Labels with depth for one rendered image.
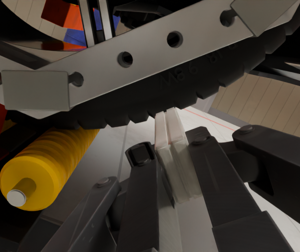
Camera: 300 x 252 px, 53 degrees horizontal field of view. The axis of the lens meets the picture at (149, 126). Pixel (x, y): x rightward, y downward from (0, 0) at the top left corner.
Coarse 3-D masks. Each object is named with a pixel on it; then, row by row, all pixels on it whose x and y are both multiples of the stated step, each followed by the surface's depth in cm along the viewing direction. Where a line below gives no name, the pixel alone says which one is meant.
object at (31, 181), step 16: (80, 128) 41; (32, 144) 32; (48, 144) 32; (64, 144) 34; (80, 144) 38; (16, 160) 28; (32, 160) 28; (48, 160) 29; (64, 160) 32; (0, 176) 29; (16, 176) 29; (32, 176) 29; (48, 176) 29; (64, 176) 31; (16, 192) 26; (32, 192) 28; (48, 192) 29; (32, 208) 30
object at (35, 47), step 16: (0, 0) 35; (80, 0) 34; (0, 16) 46; (16, 16) 53; (112, 16) 35; (0, 32) 38; (16, 32) 43; (32, 32) 49; (96, 32) 35; (112, 32) 34; (32, 48) 33; (48, 48) 36; (64, 48) 40; (80, 48) 44
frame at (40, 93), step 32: (224, 0) 24; (256, 0) 23; (288, 0) 23; (128, 32) 24; (160, 32) 24; (192, 32) 24; (224, 32) 24; (256, 32) 24; (0, 64) 25; (32, 64) 27; (64, 64) 25; (96, 64) 25; (128, 64) 29; (160, 64) 25; (0, 96) 26; (32, 96) 26; (64, 96) 25; (96, 96) 26
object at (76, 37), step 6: (96, 12) 374; (96, 18) 377; (114, 18) 389; (96, 24) 379; (114, 24) 395; (66, 30) 400; (72, 30) 385; (78, 30) 381; (66, 36) 393; (72, 36) 386; (78, 36) 383; (72, 42) 386; (78, 42) 384; (84, 42) 383
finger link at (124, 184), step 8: (152, 144) 17; (120, 184) 13; (168, 184) 14; (120, 192) 12; (168, 192) 13; (120, 200) 12; (112, 208) 12; (120, 208) 12; (112, 216) 12; (120, 216) 12; (112, 224) 13; (120, 224) 12
